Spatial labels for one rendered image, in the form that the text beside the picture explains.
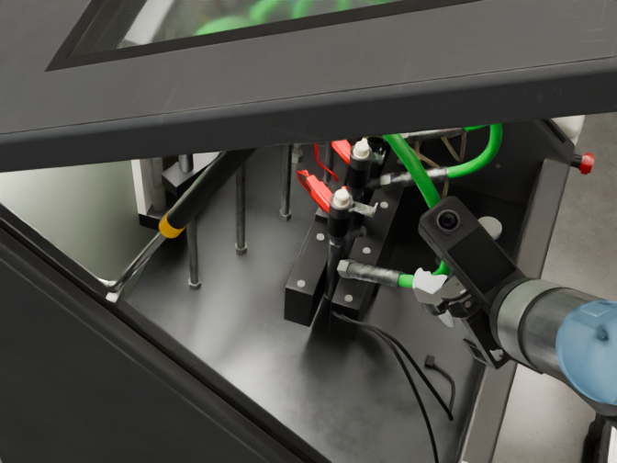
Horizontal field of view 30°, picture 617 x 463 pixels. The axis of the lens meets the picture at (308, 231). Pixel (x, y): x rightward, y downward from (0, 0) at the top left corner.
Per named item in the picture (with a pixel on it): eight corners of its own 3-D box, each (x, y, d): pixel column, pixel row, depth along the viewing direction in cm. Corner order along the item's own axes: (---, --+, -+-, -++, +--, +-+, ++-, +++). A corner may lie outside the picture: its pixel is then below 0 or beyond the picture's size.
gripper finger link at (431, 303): (409, 309, 116) (453, 321, 108) (402, 297, 115) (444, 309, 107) (444, 280, 117) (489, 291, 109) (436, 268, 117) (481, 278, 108)
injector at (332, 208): (353, 310, 153) (365, 218, 136) (318, 299, 154) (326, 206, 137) (359, 294, 155) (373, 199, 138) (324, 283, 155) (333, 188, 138)
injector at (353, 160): (370, 264, 158) (386, 168, 141) (336, 253, 158) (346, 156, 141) (376, 248, 159) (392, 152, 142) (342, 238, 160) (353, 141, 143)
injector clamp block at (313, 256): (351, 367, 158) (359, 309, 145) (282, 345, 159) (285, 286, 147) (417, 184, 177) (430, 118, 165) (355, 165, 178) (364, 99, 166)
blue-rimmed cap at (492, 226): (497, 246, 171) (499, 240, 170) (471, 238, 171) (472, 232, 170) (503, 225, 173) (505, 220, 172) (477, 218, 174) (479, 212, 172)
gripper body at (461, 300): (466, 357, 114) (526, 389, 102) (423, 288, 111) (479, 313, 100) (526, 311, 115) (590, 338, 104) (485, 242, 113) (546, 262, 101)
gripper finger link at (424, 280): (419, 327, 122) (463, 342, 113) (391, 282, 120) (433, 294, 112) (441, 309, 123) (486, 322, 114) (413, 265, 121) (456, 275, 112)
